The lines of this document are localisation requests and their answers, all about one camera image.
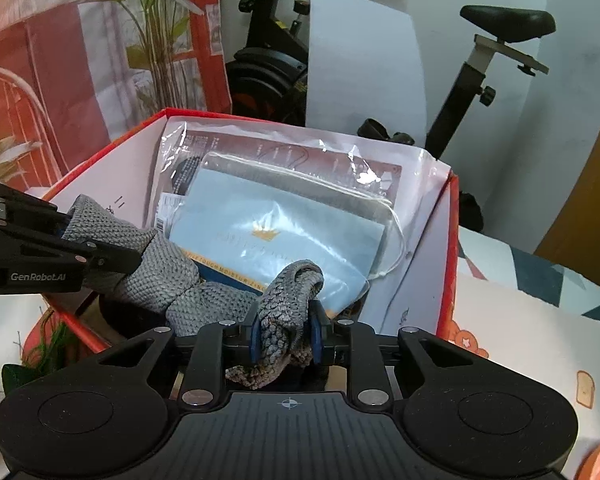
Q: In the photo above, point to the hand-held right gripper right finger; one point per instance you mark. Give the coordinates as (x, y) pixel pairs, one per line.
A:
(316, 332)

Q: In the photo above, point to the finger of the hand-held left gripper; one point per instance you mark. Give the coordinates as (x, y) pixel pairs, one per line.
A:
(110, 258)
(35, 210)

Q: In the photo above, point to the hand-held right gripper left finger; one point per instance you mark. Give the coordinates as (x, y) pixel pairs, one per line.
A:
(252, 332)

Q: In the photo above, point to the grey knitted cloth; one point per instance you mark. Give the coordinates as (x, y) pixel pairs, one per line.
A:
(170, 270)

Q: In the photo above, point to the red cardboard box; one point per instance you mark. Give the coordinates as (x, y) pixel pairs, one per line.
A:
(130, 170)

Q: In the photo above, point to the plastic bag with dark garment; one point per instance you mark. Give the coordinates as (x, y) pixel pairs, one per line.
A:
(280, 147)

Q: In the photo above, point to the pale spiky plant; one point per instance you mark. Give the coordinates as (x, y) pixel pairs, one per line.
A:
(0, 160)

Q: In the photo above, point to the green leafy sprig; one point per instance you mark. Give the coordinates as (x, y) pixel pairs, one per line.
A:
(22, 376)

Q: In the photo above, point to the light blue packet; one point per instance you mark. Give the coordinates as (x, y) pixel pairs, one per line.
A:
(290, 230)

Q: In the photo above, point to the clear zip pouch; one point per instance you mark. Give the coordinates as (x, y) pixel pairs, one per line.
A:
(330, 185)

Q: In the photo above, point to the red and white curtain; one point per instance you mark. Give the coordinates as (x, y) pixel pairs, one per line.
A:
(30, 60)

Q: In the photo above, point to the green leafy plant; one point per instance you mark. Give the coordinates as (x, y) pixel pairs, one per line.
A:
(160, 60)

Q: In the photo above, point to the white printed blanket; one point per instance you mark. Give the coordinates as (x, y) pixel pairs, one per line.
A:
(520, 340)

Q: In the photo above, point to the geometric printed bedsheet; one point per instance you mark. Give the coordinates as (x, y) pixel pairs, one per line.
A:
(540, 275)

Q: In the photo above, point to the black exercise bike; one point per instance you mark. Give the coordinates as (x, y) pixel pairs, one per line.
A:
(265, 75)

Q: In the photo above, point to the white board sheet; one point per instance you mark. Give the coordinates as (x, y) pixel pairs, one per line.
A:
(360, 60)

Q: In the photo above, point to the wooden door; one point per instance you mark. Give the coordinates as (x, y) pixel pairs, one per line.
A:
(595, 210)

